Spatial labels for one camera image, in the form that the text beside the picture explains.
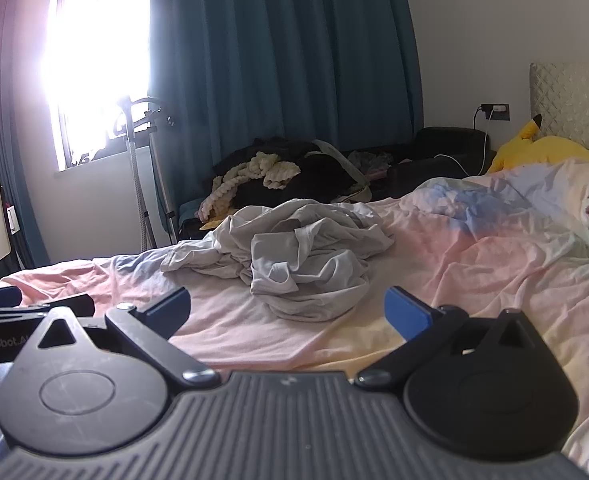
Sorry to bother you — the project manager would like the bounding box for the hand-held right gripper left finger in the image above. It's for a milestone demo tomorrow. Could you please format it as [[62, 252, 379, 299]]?
[[33, 286, 221, 387]]

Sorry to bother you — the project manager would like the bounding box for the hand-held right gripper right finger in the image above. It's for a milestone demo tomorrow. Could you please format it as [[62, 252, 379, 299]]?
[[356, 286, 543, 389]]

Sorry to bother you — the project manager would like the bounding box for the white t-shirt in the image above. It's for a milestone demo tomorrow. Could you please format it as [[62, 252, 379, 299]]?
[[160, 198, 396, 323]]

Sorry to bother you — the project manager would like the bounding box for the small mixed clothes pile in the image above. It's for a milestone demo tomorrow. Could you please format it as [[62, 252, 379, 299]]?
[[349, 150, 394, 182]]

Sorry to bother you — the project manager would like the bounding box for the dark clothes pile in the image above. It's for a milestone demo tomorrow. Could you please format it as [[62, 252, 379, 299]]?
[[212, 137, 375, 207]]

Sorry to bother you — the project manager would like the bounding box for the pastel bed blanket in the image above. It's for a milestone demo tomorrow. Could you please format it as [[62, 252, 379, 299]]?
[[0, 159, 589, 479]]

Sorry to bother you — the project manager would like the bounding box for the garment steamer stand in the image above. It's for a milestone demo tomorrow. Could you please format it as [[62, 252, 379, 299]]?
[[102, 95, 178, 252]]

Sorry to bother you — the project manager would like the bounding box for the cream knitted blanket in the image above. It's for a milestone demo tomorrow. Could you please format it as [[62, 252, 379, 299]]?
[[198, 151, 300, 223]]

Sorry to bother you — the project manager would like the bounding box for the black sofa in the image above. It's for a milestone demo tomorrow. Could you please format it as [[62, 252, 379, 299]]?
[[384, 126, 498, 198]]

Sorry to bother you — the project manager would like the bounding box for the yellow plush toy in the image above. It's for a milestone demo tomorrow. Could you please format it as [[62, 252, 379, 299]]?
[[489, 114, 589, 176]]

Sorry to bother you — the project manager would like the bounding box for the beige quilted headboard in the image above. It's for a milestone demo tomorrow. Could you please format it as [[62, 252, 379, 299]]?
[[529, 62, 589, 163]]

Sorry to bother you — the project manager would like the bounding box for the window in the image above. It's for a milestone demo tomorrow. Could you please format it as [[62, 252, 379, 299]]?
[[39, 0, 152, 173]]

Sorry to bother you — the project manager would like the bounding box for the grey strap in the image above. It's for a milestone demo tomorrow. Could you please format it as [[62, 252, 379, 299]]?
[[313, 140, 372, 198]]

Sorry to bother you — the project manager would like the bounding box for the white charging cable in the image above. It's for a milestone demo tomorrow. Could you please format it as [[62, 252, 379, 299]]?
[[433, 114, 491, 177]]

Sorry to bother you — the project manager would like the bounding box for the wall socket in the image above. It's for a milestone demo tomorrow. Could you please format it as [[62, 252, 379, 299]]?
[[480, 103, 511, 122]]

